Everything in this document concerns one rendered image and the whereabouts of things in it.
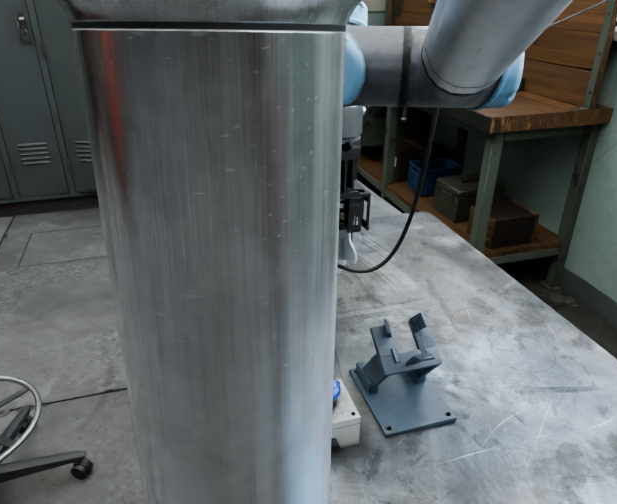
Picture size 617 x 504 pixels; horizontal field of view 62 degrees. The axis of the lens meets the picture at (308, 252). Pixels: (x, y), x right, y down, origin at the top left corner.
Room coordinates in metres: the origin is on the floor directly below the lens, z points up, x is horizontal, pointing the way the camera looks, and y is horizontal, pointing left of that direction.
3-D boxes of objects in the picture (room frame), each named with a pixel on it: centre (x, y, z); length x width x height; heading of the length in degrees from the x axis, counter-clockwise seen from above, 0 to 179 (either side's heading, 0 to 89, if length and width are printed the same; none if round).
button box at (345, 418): (0.47, -0.02, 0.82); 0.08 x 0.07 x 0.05; 16
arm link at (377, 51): (0.54, -0.04, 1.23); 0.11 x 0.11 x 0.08; 83
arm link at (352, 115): (0.65, -0.03, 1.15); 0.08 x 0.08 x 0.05
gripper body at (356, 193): (0.64, -0.03, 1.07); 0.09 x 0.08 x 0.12; 17
